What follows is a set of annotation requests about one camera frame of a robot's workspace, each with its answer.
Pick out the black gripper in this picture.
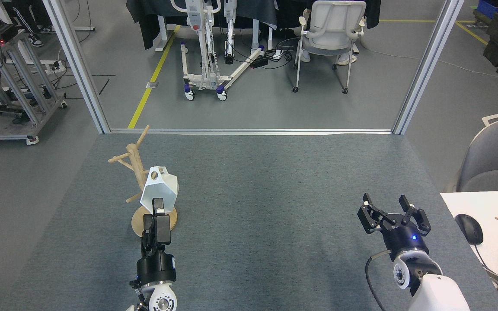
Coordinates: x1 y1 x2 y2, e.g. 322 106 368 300
357 193 432 263
135 198 177 287

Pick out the white hexagonal cup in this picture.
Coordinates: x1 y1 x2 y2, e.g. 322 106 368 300
140 166 179 214

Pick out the wooden cup rack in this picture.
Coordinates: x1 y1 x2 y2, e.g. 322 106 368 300
108 125 178 237

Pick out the black computer mouse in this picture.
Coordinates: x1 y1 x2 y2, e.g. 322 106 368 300
455 213 484 246

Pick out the grey upholstered chair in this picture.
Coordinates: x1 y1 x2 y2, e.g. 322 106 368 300
446 82 498 193

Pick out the white office chair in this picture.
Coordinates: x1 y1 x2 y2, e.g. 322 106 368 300
292 0 367 95

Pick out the dark table cloth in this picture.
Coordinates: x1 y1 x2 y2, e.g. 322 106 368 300
126 0 278 50

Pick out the white wheeled stand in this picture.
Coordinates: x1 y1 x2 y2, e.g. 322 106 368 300
170 0 266 102

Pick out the blue plastic bin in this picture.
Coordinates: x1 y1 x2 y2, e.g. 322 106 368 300
477 0 498 20

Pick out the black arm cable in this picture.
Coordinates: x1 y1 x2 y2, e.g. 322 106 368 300
364 251 391 311

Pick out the silver aluminium post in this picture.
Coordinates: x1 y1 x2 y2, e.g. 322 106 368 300
42 0 111 134
392 0 466 135

